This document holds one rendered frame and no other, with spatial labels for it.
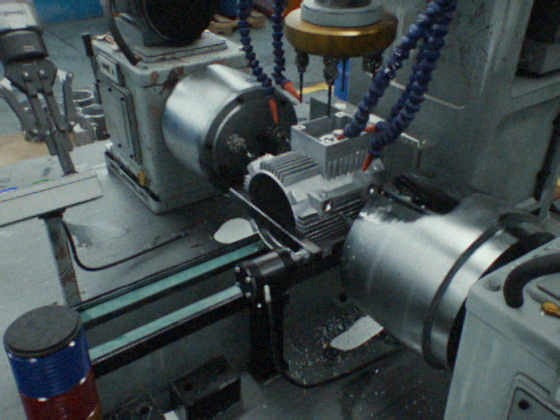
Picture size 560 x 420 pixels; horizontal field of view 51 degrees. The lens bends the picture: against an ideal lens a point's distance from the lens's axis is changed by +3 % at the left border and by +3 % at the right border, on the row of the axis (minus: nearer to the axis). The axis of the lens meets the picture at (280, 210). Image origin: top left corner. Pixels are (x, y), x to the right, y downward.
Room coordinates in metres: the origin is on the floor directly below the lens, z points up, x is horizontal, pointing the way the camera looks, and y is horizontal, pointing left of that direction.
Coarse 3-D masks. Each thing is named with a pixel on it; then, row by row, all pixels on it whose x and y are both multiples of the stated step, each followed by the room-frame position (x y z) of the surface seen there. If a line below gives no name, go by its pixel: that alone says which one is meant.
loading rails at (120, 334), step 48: (240, 240) 0.91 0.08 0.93; (144, 288) 0.78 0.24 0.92; (192, 288) 0.81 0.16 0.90; (288, 288) 0.80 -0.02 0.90; (336, 288) 0.87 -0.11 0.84; (96, 336) 0.70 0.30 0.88; (144, 336) 0.65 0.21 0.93; (192, 336) 0.69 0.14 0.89; (240, 336) 0.74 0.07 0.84; (288, 336) 0.76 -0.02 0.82; (96, 384) 0.60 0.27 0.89; (144, 384) 0.64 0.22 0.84
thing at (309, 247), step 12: (240, 192) 0.92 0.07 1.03; (240, 204) 0.90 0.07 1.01; (252, 204) 0.88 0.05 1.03; (252, 216) 0.87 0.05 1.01; (264, 216) 0.84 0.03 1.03; (276, 216) 0.84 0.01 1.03; (264, 228) 0.84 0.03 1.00; (276, 228) 0.81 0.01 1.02; (288, 228) 0.80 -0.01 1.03; (288, 240) 0.78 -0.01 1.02; (300, 240) 0.76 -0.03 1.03; (312, 252) 0.73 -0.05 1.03; (312, 264) 0.73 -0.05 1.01
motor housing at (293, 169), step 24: (264, 168) 0.89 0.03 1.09; (288, 168) 0.87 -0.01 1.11; (312, 168) 0.88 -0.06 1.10; (264, 192) 0.95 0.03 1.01; (336, 192) 0.86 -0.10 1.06; (288, 216) 0.95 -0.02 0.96; (312, 216) 0.82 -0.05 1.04; (336, 216) 0.84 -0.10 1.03; (264, 240) 0.89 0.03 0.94; (312, 240) 0.81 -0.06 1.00; (336, 240) 0.85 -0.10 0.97
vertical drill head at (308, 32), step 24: (312, 0) 0.96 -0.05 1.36; (336, 0) 0.91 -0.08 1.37; (360, 0) 0.91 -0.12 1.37; (288, 24) 0.92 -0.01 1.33; (312, 24) 0.91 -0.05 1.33; (336, 24) 0.89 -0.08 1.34; (360, 24) 0.89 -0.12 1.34; (384, 24) 0.90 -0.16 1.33; (312, 48) 0.87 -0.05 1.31; (336, 48) 0.86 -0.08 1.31; (360, 48) 0.86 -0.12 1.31; (384, 48) 0.89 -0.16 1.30; (336, 72) 0.88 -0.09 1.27
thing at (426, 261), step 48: (384, 192) 0.71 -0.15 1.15; (432, 192) 0.69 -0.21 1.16; (480, 192) 0.70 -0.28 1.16; (384, 240) 0.64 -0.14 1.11; (432, 240) 0.61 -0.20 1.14; (480, 240) 0.59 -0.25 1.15; (528, 240) 0.60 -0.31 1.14; (384, 288) 0.61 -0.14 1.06; (432, 288) 0.56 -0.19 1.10; (432, 336) 0.55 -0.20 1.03
